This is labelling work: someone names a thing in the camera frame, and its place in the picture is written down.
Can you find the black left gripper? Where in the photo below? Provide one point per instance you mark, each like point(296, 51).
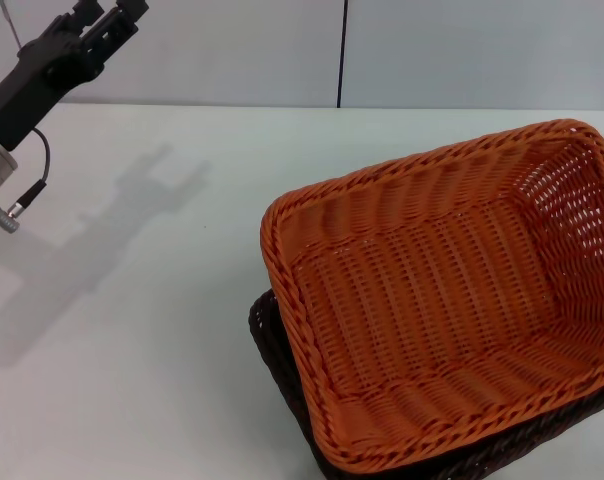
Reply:
point(32, 90)

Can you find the orange wicker basket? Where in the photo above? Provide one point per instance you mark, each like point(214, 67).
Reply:
point(432, 300)

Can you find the dark brown wicker basket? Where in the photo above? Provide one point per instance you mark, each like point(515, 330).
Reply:
point(277, 345)

